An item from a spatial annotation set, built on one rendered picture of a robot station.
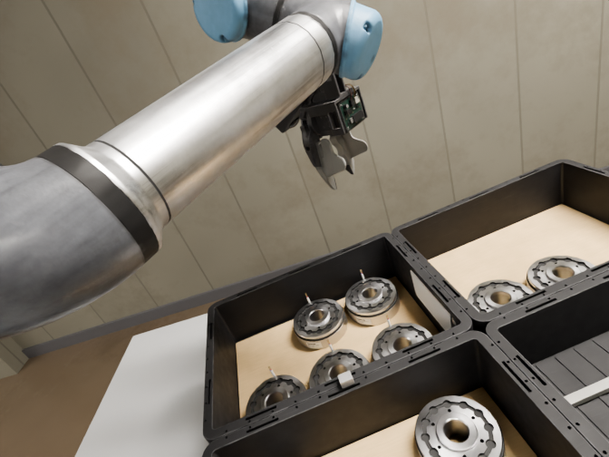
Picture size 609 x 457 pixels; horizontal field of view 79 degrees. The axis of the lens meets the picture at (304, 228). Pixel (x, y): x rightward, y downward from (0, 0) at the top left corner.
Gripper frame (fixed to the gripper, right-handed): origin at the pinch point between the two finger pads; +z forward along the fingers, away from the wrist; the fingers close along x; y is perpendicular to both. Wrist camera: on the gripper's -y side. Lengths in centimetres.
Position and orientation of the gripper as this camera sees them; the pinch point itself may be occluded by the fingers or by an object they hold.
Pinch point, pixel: (338, 175)
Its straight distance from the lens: 68.0
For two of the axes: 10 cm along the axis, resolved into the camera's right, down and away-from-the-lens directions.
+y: 7.1, 0.7, -7.0
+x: 6.1, -5.6, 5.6
